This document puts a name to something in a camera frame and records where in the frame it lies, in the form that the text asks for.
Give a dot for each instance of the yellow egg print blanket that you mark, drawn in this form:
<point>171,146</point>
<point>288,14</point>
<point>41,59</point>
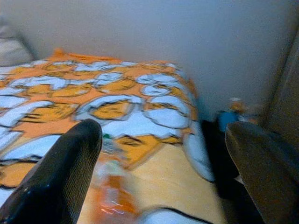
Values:
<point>58,88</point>

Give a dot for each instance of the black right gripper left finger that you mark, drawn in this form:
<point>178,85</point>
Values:
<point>60,172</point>

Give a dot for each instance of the blue orange toy figure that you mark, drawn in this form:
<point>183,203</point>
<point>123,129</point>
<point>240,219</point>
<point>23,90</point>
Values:
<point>230,116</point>

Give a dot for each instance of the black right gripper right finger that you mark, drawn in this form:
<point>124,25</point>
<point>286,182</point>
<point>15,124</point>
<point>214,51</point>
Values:
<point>271,175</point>

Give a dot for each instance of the beige plush toy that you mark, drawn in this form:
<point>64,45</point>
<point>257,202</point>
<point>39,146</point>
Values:
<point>11,49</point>

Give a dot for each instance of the clear orange label plastic bottle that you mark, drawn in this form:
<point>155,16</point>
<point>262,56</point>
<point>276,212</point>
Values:
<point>114,193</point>

